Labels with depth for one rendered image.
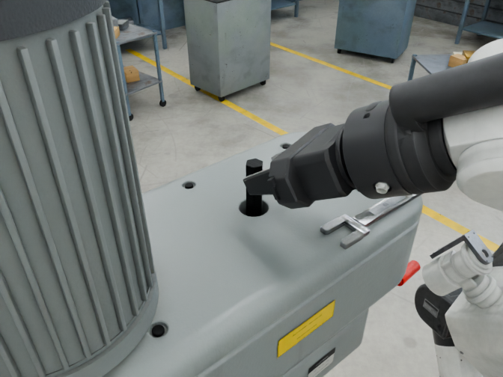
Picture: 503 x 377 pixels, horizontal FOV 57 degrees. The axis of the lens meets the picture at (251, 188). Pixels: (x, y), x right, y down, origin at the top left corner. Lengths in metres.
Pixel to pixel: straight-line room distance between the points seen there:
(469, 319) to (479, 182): 0.63
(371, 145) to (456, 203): 3.66
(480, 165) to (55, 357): 0.34
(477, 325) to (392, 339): 1.96
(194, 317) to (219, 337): 0.03
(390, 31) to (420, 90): 6.31
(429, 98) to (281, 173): 0.15
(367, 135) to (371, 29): 6.34
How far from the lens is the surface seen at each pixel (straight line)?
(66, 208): 0.31
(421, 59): 4.46
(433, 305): 1.14
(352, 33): 6.83
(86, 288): 0.36
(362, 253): 0.55
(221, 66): 5.18
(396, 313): 3.04
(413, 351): 2.89
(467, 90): 0.35
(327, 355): 0.67
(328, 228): 0.54
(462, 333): 1.01
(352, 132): 0.41
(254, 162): 0.54
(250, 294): 0.47
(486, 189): 0.38
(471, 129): 0.37
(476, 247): 0.90
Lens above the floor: 2.24
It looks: 35 degrees down
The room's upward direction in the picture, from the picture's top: straight up
